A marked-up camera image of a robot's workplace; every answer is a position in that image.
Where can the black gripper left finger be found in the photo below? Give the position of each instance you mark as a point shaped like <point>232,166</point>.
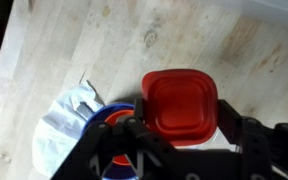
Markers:
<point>117,150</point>

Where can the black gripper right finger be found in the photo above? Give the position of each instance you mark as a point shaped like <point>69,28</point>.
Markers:
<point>267,150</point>

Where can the red square plastic lid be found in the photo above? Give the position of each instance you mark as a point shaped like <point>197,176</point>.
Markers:
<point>180,106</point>

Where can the orange bowl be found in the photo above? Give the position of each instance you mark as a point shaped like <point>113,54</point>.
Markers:
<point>115,117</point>

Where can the blue bowl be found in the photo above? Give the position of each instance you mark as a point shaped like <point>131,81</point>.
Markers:
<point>97,115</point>

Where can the wooden butcher block table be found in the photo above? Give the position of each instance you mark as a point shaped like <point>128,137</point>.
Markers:
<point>184,36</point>

